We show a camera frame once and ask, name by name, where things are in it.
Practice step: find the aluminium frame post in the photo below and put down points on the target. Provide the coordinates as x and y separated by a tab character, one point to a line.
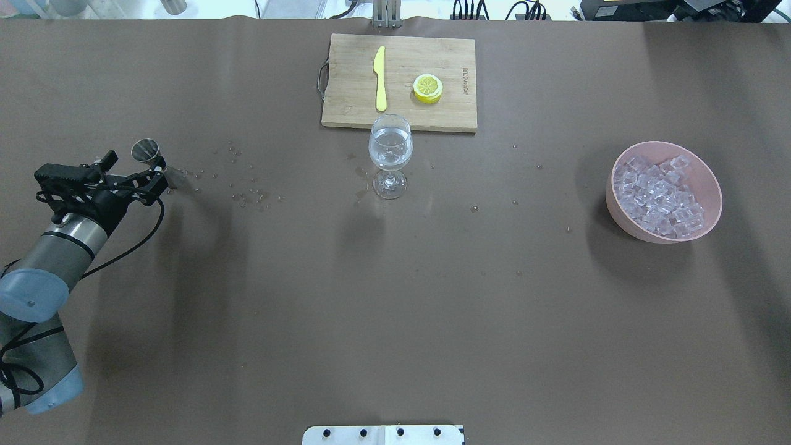
387	14

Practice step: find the wooden cutting board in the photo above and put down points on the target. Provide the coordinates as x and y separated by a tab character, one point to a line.
350	93

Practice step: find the clear wine glass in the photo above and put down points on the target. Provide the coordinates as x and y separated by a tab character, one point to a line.
390	148

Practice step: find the steel cocktail jigger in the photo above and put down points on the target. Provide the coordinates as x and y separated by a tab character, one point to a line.
148	152

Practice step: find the yellow plastic knife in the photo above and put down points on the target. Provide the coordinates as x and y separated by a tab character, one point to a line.
379	70

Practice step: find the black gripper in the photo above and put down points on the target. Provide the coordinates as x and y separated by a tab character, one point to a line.
104	202

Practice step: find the yellow lemon slice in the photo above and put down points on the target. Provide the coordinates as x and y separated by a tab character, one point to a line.
427	88

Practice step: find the white mounting plate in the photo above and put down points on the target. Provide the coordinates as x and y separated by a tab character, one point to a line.
384	434

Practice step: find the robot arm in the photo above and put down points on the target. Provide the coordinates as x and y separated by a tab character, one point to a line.
39	368

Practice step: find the pink bowl of ice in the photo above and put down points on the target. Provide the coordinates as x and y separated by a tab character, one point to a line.
662	193

